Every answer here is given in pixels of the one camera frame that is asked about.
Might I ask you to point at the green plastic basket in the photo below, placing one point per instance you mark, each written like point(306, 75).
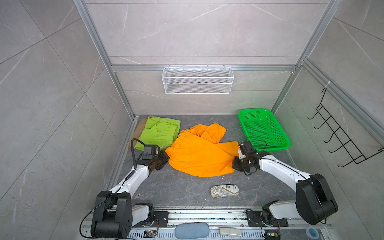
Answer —
point(263, 130)

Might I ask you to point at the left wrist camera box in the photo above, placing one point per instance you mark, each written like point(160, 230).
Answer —
point(150, 152)

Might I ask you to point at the white wire mesh basket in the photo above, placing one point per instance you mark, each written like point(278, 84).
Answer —
point(197, 80)

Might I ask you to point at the blue grey oval pad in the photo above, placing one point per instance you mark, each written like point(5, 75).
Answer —
point(191, 231)

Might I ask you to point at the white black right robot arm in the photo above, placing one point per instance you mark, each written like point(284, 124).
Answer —
point(314, 201)

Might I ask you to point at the tan khaki shorts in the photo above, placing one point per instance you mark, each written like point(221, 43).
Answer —
point(137, 134)

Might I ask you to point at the black wire hook rack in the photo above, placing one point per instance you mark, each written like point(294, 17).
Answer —
point(345, 142)

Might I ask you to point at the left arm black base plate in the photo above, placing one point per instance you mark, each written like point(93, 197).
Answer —
point(158, 218)

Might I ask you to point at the lime green shorts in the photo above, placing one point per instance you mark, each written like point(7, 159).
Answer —
point(160, 131)

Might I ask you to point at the patterned folded cloth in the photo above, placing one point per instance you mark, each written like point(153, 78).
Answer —
point(224, 191)

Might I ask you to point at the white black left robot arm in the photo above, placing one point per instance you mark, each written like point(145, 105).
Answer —
point(114, 215)

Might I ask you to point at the orange shorts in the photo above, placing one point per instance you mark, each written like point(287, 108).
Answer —
point(199, 152)

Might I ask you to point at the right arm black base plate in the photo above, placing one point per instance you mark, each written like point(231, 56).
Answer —
point(258, 220)

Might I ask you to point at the small electronics board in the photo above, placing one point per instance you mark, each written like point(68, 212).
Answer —
point(150, 234)

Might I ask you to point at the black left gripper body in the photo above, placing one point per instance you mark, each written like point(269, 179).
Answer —
point(160, 160)

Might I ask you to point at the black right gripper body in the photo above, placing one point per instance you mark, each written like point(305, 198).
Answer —
point(241, 164)

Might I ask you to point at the blue tape roll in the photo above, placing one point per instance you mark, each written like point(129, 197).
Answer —
point(312, 233)

